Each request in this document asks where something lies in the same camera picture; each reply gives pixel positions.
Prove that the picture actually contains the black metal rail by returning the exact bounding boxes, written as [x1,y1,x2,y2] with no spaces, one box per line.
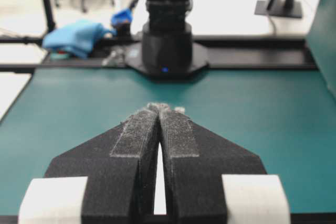
[1,37,317,73]

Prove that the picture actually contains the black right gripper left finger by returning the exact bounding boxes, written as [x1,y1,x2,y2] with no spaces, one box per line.
[17,109,160,224]

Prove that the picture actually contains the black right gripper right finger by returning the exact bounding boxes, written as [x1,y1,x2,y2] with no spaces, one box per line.
[159,107,291,224]

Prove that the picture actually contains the blue cup object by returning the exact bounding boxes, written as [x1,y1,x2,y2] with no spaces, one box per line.
[111,8,132,37]

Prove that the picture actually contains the blue cloth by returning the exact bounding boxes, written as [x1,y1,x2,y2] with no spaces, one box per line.
[42,20,117,59]

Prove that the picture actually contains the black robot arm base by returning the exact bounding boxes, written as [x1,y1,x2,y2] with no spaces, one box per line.
[125,0,208,79]

